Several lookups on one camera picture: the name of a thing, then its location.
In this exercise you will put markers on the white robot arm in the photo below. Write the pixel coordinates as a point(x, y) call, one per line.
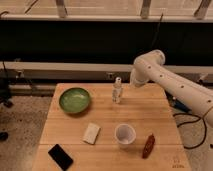
point(149, 66)

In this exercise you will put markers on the clear plastic bottle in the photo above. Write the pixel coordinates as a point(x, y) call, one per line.
point(117, 90)

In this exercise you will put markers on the green ceramic bowl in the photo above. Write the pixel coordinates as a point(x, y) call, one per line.
point(74, 100)

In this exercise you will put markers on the white sponge block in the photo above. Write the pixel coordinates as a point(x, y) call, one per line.
point(91, 133)

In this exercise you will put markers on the blue box on floor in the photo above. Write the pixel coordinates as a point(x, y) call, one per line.
point(178, 105)

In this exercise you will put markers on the reddish brown oblong object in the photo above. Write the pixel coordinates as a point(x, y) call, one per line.
point(148, 146)

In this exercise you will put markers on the black smartphone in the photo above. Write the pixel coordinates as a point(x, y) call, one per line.
point(63, 160)

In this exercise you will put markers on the black chair base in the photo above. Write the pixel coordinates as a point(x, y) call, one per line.
point(5, 96)

